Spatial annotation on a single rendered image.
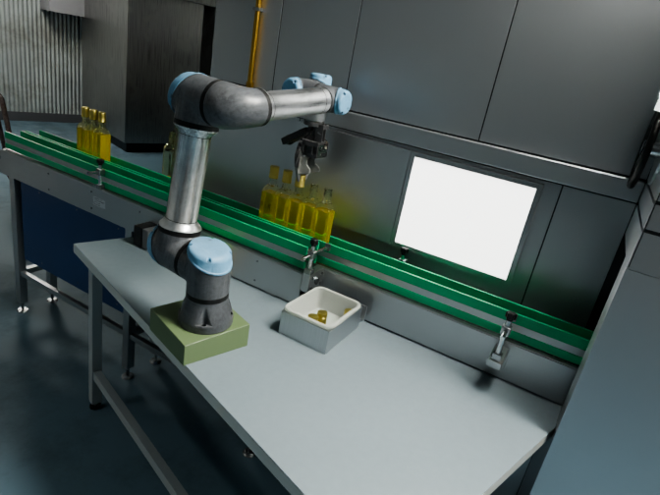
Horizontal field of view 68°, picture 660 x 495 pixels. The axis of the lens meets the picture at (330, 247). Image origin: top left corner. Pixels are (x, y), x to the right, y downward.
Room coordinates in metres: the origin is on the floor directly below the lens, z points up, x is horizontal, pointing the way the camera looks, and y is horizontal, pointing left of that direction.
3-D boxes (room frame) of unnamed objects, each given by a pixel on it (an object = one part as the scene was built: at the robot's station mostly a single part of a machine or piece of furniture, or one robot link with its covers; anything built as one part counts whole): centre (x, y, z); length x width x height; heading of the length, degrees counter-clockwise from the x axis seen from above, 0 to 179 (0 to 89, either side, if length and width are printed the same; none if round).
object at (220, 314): (1.21, 0.31, 0.87); 0.15 x 0.15 x 0.10
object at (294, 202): (1.72, 0.15, 0.99); 0.06 x 0.06 x 0.21; 63
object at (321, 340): (1.42, -0.03, 0.79); 0.27 x 0.17 x 0.08; 154
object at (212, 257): (1.21, 0.32, 0.99); 0.13 x 0.12 x 0.14; 58
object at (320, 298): (1.39, -0.02, 0.80); 0.22 x 0.17 x 0.09; 154
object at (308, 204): (1.70, 0.09, 0.99); 0.06 x 0.06 x 0.21; 63
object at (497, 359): (1.25, -0.53, 0.90); 0.17 x 0.05 x 0.23; 154
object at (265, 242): (1.93, 0.86, 0.93); 1.75 x 0.01 x 0.08; 64
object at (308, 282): (1.55, 0.04, 0.85); 0.09 x 0.04 x 0.07; 154
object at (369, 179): (1.70, -0.20, 1.15); 0.90 x 0.03 x 0.34; 64
